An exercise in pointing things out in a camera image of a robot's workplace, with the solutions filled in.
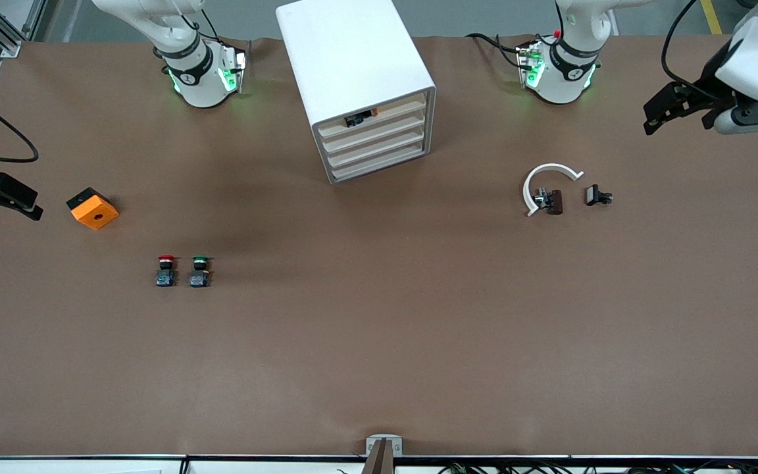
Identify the yellow push button switch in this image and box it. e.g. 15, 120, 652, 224
344, 109, 380, 129

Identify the orange black button box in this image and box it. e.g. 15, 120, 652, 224
66, 187, 120, 231

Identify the small brown black component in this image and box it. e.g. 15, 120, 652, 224
534, 188, 564, 216

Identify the brown table cover mat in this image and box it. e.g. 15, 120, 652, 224
0, 33, 758, 458

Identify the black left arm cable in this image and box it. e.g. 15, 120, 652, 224
661, 0, 705, 90

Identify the white curved plastic ring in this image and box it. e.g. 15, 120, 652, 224
522, 163, 584, 217

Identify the silver base connector bracket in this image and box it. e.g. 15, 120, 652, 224
220, 45, 249, 94
516, 39, 545, 88

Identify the aluminium frame profile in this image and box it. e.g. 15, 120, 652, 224
0, 0, 24, 59

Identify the red push button switch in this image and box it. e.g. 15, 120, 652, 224
155, 254, 177, 288

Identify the black table cable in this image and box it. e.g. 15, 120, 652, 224
466, 32, 526, 68

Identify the green push button switch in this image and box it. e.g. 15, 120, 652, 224
188, 255, 213, 288

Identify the black table edge rail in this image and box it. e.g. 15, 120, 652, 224
0, 453, 758, 461

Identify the grey metal edge bracket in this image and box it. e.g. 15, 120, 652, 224
366, 434, 403, 457

